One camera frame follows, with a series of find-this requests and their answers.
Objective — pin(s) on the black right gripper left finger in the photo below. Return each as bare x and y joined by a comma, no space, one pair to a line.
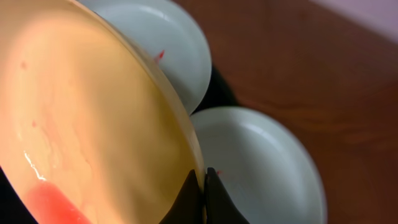
188,206

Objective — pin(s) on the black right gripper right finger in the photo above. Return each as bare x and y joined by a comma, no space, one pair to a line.
220,208

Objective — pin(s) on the pale green plate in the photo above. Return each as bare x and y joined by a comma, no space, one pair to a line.
265,169

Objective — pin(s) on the yellow plate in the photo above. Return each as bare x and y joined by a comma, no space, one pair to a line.
91,129

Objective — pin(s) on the black round serving tray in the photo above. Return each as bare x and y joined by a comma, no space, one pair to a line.
14,211

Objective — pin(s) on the light green plate with ketchup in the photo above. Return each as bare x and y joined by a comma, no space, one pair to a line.
170,36

